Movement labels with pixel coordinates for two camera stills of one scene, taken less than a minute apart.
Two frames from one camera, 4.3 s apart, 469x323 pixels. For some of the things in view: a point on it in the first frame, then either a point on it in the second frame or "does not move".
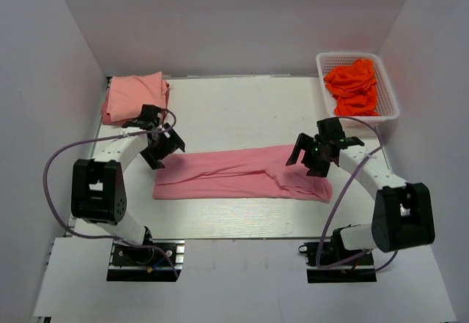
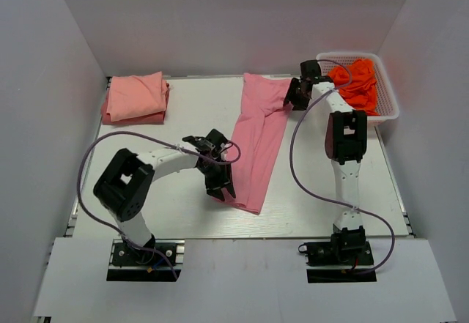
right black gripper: [310, 154] to [297, 96]
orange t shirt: [354, 86] does not move
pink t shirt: [253, 172] to [261, 119]
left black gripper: [163, 151] to [218, 182]
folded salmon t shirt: [126, 95] does not move
